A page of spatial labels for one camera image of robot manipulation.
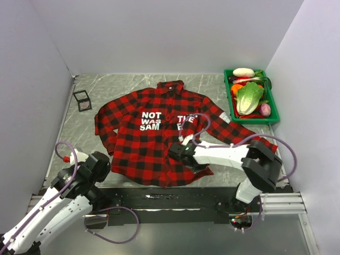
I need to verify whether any orange fruit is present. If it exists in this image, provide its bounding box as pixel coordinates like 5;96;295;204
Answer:
231;83;243;94

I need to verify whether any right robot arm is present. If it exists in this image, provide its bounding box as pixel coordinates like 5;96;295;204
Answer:
168;140;282;212

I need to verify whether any red chili pepper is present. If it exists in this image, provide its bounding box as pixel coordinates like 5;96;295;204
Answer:
239;114;264;119

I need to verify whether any black brooch display box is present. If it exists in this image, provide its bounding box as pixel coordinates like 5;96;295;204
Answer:
73;90;92;112

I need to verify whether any white green onion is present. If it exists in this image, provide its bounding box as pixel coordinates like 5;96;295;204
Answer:
233;76;267;84

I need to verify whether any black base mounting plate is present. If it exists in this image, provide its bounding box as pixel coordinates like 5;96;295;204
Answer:
91;187;260;226

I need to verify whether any dark purple eggplant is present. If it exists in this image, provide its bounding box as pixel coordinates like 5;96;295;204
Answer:
228;75;237;81

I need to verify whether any green white cabbage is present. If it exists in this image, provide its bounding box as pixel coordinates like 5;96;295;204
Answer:
236;82;265;115

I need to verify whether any white potato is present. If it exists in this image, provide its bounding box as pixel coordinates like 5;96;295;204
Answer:
233;67;255;78

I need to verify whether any purple onion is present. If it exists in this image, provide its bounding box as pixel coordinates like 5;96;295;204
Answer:
259;103;271;117

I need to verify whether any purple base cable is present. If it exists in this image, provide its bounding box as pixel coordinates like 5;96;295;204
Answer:
84;206;139;244

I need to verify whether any small circuit board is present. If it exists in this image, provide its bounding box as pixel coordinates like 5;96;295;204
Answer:
229;215;253;230

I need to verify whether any aluminium frame rail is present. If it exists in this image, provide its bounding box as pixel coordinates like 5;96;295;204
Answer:
25;193;308;218

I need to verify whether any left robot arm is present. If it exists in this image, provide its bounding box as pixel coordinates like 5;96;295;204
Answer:
1;150;111;254

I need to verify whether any round pink brooch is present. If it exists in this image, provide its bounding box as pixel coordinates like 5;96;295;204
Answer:
79;102;89;109

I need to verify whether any red black plaid shirt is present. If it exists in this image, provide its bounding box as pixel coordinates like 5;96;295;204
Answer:
94;80;278;188

